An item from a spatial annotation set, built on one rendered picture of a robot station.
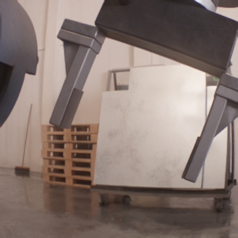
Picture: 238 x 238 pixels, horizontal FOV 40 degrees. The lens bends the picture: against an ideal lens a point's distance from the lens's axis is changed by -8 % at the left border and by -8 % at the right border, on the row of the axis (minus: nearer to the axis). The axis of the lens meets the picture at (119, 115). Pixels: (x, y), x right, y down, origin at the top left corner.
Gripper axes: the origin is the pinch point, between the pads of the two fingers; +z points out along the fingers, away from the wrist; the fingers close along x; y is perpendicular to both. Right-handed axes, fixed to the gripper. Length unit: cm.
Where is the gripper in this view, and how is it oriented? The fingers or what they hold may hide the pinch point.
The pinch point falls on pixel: (130, 132)
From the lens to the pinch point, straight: 32.2
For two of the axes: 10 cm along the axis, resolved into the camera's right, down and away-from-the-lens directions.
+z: -3.6, 9.3, 0.1
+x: 9.1, 3.6, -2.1
